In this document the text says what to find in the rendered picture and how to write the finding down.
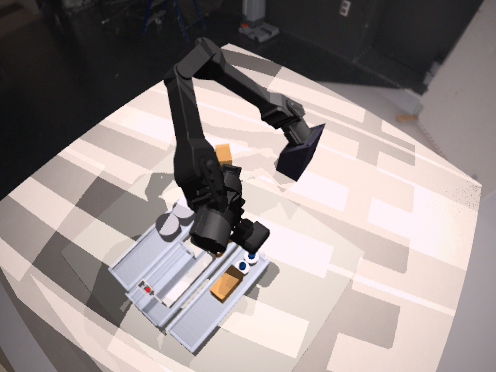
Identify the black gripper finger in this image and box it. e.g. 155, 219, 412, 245
229, 232, 241, 245

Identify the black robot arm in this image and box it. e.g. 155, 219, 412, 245
163, 37, 315, 255

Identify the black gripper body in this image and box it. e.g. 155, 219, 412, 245
197, 187, 271, 254

